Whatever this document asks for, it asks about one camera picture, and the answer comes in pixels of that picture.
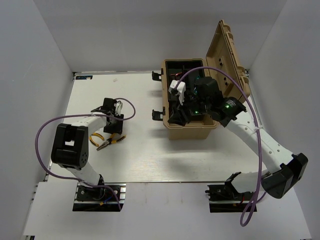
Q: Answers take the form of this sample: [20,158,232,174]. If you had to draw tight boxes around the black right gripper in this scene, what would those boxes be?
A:
[167,93,211,127]

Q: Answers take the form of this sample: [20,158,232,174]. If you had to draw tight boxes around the yellow black needle-nose pliers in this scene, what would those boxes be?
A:
[96,133,126,151]

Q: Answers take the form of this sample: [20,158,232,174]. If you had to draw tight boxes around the brown hex key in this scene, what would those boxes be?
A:
[169,72,184,81]

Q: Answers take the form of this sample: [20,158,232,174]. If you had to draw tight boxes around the tan plastic toolbox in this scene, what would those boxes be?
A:
[152,20,251,140]

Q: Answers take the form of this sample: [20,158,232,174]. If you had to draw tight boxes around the yellow black combination pliers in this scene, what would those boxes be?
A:
[89,132,105,147]

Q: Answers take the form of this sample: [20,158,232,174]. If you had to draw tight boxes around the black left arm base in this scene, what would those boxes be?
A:
[75,183,126,202]

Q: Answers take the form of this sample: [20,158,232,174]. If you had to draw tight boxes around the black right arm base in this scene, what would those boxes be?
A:
[205,184,254,202]

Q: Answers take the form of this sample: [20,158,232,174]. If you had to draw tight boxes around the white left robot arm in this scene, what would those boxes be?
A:
[51,98,124,200]

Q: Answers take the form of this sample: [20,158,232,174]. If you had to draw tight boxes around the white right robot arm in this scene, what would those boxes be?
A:
[168,77,308,200]

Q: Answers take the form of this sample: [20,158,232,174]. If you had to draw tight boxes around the black toolbox tray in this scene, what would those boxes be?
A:
[161,58,206,105]

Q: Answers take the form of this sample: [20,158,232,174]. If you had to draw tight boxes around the blue label sticker left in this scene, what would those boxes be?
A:
[75,75,93,80]

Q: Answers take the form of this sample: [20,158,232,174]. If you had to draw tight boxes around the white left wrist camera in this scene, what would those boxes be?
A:
[114,100,123,116]

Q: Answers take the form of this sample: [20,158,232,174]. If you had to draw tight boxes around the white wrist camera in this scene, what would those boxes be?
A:
[168,80,186,106]
[114,100,123,116]

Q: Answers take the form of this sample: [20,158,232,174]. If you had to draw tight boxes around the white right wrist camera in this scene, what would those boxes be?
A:
[168,80,186,106]

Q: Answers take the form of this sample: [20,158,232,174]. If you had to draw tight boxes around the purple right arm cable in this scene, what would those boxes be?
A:
[174,66,267,227]

